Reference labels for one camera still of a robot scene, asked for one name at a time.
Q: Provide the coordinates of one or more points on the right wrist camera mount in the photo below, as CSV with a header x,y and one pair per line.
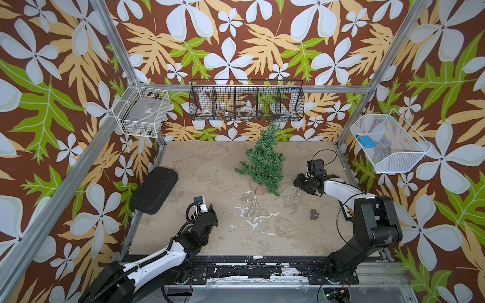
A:
x,y
316,168

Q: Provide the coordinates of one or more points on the small green christmas tree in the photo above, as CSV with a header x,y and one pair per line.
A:
x,y
265,166

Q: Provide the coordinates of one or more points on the small circuit board with leds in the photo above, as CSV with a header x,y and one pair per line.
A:
x,y
341,295

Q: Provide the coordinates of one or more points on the white square wire basket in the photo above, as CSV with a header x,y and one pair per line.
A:
x,y
140,111

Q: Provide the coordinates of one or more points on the vertical aluminium frame post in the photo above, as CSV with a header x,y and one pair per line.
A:
x,y
366,91

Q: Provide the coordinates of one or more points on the small grey metal fitting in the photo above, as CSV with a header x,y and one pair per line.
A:
x,y
314,215

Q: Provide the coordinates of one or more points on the black wire wall basket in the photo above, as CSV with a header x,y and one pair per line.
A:
x,y
234,99

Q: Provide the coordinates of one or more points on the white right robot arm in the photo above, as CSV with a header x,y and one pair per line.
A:
x,y
375,223

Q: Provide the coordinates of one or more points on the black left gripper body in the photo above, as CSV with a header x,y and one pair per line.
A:
x,y
213,214

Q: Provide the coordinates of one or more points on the blue object in basket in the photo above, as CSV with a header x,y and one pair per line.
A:
x,y
367,142

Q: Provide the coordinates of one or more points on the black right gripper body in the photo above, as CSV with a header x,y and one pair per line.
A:
x,y
304,183

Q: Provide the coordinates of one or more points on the white hexagonal mesh basket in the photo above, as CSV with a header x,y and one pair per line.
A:
x,y
400,147

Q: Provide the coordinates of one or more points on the left aluminium frame post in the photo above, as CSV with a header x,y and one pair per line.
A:
x,y
120,52

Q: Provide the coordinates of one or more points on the black oval case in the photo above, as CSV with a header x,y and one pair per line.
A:
x,y
151,195

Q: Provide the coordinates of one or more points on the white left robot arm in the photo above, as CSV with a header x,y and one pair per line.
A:
x,y
120,283

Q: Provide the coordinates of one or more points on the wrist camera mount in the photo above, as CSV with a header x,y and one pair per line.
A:
x,y
200,202
316,168

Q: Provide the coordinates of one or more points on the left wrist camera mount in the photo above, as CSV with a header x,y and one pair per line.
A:
x,y
200,202

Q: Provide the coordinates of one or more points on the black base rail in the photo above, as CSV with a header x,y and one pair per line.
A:
x,y
199,269

